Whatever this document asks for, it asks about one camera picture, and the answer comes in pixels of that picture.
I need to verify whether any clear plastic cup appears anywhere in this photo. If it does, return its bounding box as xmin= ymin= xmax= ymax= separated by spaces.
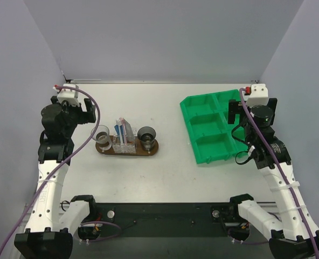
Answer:
xmin=93 ymin=125 xmax=112 ymax=152

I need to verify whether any pink toothbrush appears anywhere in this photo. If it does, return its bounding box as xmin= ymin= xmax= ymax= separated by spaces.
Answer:
xmin=120 ymin=118 xmax=127 ymax=145

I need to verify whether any clear acrylic organizer box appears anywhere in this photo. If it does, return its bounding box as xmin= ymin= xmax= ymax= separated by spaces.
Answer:
xmin=112 ymin=128 xmax=137 ymax=154

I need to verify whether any black cylindrical cup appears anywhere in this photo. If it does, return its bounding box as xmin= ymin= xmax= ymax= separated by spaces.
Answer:
xmin=137 ymin=126 xmax=156 ymax=151

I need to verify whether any blue white toothpaste tube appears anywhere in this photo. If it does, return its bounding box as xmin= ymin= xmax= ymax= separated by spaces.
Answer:
xmin=114 ymin=120 xmax=123 ymax=143

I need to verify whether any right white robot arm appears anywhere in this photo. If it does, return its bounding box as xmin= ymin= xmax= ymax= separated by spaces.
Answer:
xmin=228 ymin=98 xmax=319 ymax=258

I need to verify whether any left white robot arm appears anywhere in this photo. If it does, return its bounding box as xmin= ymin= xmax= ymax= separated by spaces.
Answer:
xmin=14 ymin=96 xmax=99 ymax=258

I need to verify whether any brown oval wooden tray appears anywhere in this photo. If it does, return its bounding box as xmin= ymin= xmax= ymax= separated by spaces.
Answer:
xmin=95 ymin=139 xmax=159 ymax=156

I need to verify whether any green plastic divided bin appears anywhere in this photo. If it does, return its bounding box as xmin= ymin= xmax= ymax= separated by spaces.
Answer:
xmin=180 ymin=90 xmax=247 ymax=164

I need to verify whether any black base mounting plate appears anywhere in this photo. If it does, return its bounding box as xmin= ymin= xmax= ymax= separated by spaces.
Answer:
xmin=78 ymin=202 xmax=246 ymax=241

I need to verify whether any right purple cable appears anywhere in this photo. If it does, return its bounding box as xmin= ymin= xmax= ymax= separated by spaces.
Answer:
xmin=231 ymin=88 xmax=319 ymax=259

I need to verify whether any purple cable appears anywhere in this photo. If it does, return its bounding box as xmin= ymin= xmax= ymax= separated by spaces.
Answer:
xmin=0 ymin=85 xmax=122 ymax=259
xmin=231 ymin=88 xmax=319 ymax=259

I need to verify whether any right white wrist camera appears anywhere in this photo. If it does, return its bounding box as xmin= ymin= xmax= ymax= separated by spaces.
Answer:
xmin=245 ymin=84 xmax=269 ymax=107

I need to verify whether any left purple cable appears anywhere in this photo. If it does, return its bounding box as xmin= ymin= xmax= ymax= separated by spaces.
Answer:
xmin=0 ymin=85 xmax=122 ymax=259

